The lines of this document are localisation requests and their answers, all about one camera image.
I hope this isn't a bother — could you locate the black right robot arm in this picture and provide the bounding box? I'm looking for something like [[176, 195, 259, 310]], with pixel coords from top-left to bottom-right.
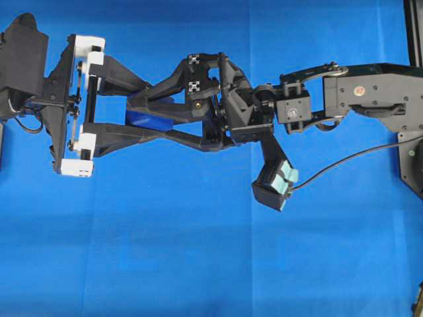
[[127, 53, 422, 210]]

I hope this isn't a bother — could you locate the blue block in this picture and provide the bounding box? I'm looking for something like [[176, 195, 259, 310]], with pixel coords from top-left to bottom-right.
[[125, 110, 174, 131]]

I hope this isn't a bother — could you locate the black camera cable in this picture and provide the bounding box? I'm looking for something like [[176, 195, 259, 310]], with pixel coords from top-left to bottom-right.
[[290, 140, 403, 192]]

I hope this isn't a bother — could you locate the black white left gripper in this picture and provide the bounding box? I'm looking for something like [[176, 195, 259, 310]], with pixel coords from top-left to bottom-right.
[[41, 34, 205, 178]]

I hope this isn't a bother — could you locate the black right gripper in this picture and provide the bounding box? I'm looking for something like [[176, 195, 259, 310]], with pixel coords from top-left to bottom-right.
[[126, 53, 274, 154]]

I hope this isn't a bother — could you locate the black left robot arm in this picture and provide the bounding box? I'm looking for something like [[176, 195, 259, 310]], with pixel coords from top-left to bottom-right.
[[1, 13, 203, 177]]

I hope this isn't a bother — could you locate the blue table cloth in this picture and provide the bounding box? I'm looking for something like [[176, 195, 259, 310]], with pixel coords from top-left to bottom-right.
[[1, 1, 422, 316]]

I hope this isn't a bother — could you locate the black aluminium table frame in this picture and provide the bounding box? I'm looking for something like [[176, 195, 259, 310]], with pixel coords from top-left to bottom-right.
[[403, 0, 423, 68]]

